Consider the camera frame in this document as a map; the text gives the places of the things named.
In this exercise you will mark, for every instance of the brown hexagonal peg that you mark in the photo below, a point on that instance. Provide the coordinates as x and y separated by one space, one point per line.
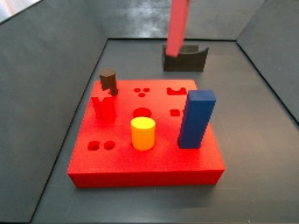
108 80

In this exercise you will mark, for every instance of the red star peg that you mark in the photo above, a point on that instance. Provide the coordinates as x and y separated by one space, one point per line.
103 102

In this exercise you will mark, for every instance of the yellow cylinder peg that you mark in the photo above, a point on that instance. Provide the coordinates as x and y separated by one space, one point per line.
143 133

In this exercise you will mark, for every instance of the blue square peg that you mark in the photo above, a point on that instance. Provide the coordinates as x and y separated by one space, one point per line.
198 110

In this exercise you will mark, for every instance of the red peg board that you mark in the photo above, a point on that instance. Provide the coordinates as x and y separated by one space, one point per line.
127 141

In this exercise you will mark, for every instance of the red double-square bar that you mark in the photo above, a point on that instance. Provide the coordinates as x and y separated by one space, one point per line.
176 29

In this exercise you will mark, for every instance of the black curved stand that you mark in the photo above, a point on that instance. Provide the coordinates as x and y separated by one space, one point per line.
188 61

